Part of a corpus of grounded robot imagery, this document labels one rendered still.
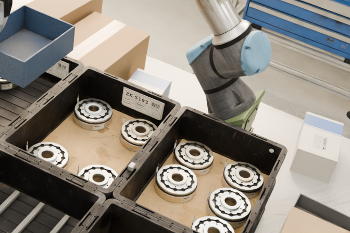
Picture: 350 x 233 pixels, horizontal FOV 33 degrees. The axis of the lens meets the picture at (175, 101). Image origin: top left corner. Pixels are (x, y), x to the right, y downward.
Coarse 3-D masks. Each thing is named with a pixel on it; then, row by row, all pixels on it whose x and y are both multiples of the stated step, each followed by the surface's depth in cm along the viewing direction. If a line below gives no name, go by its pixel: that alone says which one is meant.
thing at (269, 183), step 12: (180, 108) 158; (192, 108) 158; (216, 120) 156; (168, 132) 149; (240, 132) 154; (156, 144) 145; (276, 144) 152; (144, 156) 140; (276, 168) 145; (120, 192) 130; (264, 192) 139; (132, 204) 128; (156, 216) 126; (252, 216) 131; (180, 228) 125
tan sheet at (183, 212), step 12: (216, 156) 160; (216, 168) 156; (204, 180) 152; (216, 180) 152; (264, 180) 155; (144, 192) 145; (156, 192) 146; (204, 192) 148; (144, 204) 142; (156, 204) 142; (168, 204) 143; (180, 204) 144; (192, 204) 144; (204, 204) 145; (252, 204) 148; (168, 216) 140; (180, 216) 141; (192, 216) 141; (204, 216) 142; (240, 228) 141
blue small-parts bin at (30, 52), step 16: (16, 16) 145; (32, 16) 147; (48, 16) 145; (0, 32) 141; (16, 32) 148; (32, 32) 149; (48, 32) 147; (64, 32) 145; (0, 48) 142; (16, 48) 143; (32, 48) 144; (48, 48) 135; (64, 48) 142; (0, 64) 131; (16, 64) 129; (32, 64) 131; (48, 64) 138; (16, 80) 132; (32, 80) 134
